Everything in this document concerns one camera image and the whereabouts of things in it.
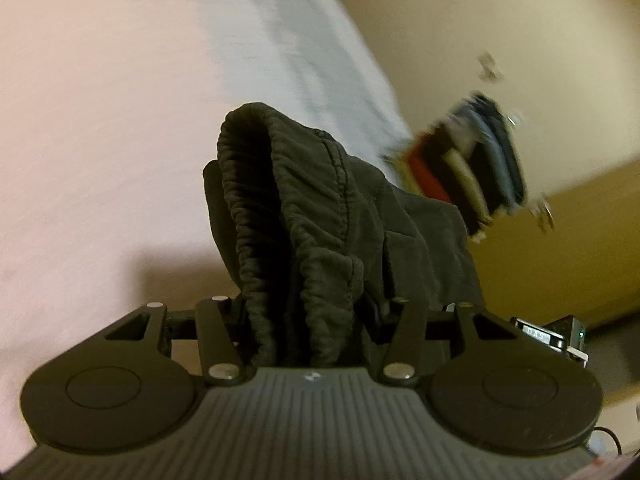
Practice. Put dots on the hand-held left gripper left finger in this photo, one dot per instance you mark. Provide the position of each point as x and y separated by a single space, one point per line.
215 330

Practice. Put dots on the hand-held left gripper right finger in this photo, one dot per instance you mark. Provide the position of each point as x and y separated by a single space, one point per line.
407 330

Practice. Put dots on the wall socket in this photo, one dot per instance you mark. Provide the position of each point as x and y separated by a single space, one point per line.
487 67

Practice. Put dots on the black pants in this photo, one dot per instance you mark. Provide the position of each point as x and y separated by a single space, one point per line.
300 210

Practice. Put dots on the stack of folded clothes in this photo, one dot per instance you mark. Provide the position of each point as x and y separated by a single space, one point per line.
475 170

